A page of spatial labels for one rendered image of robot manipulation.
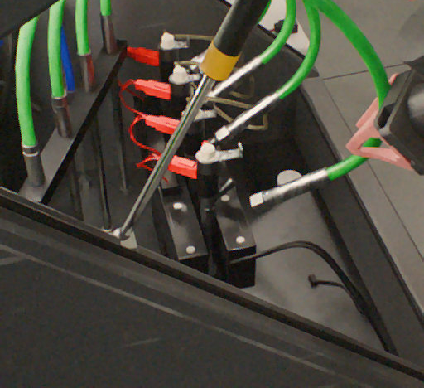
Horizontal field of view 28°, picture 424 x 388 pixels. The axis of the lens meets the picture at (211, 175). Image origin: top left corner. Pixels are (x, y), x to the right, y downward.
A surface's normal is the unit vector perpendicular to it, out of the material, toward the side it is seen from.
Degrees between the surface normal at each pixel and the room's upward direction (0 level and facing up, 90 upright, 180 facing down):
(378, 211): 0
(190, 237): 0
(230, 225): 0
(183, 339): 90
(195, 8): 90
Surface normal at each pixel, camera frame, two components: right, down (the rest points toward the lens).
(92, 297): 0.23, 0.66
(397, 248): -0.01, -0.73
